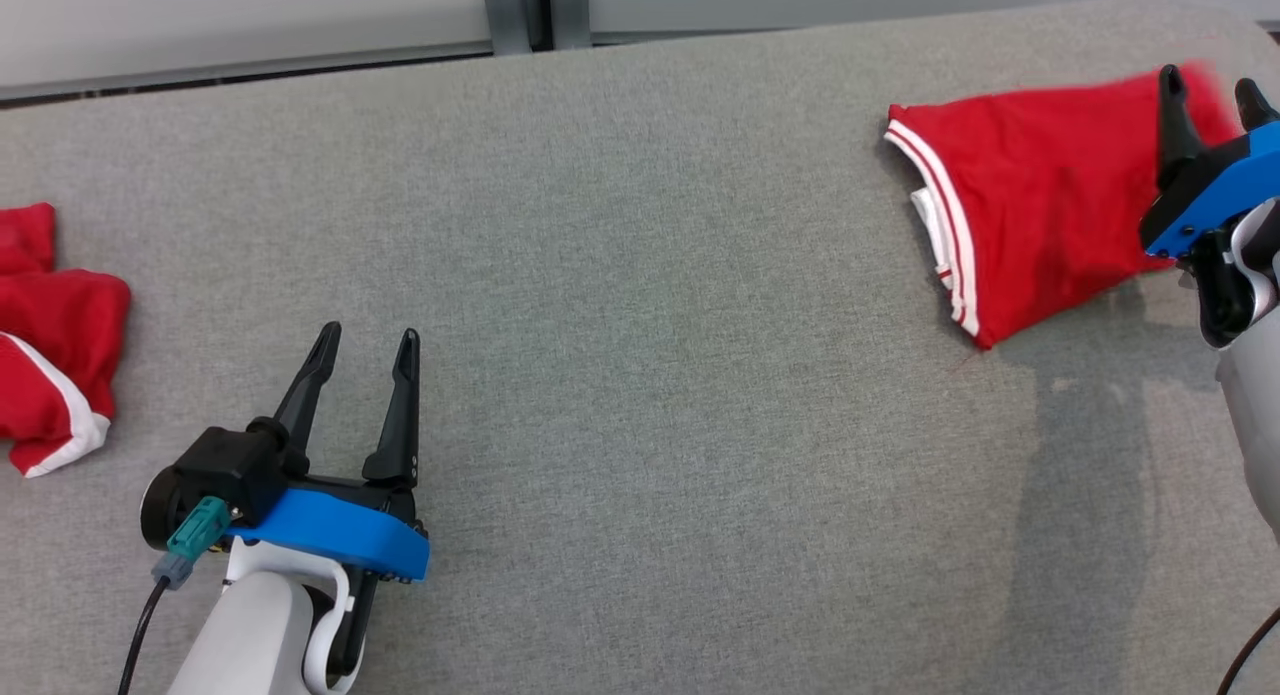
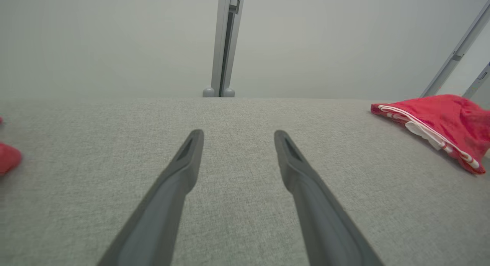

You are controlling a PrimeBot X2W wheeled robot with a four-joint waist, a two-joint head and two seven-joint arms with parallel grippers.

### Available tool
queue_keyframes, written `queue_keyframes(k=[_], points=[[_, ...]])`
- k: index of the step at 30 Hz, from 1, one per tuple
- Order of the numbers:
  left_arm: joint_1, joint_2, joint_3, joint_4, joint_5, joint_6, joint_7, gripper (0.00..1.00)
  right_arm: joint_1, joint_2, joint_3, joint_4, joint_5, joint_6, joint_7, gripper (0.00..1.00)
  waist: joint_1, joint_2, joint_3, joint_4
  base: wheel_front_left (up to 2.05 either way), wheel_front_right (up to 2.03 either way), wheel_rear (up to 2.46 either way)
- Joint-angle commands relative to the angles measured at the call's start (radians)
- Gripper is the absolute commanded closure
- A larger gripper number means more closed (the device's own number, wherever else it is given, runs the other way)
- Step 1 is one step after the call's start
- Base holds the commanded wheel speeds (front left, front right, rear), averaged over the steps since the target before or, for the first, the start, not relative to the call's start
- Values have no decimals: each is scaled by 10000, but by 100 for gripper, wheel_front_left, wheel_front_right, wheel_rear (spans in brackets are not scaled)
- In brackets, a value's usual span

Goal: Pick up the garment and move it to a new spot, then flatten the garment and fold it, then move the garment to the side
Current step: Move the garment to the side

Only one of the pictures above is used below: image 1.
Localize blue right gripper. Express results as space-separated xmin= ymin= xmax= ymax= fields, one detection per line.
xmin=1139 ymin=64 xmax=1280 ymax=261

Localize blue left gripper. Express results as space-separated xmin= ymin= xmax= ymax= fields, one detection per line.
xmin=230 ymin=321 xmax=432 ymax=584

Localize red and white jersey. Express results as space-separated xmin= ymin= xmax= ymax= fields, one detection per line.
xmin=883 ymin=60 xmax=1246 ymax=352

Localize red shorts with white stripe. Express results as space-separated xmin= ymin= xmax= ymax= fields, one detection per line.
xmin=0 ymin=202 xmax=133 ymax=479

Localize teal cable connector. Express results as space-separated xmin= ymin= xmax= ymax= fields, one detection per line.
xmin=152 ymin=496 xmax=233 ymax=590

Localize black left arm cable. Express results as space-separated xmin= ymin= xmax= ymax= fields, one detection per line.
xmin=117 ymin=577 xmax=171 ymax=695

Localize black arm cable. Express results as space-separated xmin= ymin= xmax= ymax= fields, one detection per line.
xmin=1214 ymin=605 xmax=1280 ymax=695
xmin=117 ymin=577 xmax=171 ymax=695

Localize grey double partition post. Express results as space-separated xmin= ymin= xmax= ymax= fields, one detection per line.
xmin=480 ymin=0 xmax=593 ymax=56

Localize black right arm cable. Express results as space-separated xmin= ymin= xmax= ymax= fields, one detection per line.
xmin=1214 ymin=605 xmax=1280 ymax=695

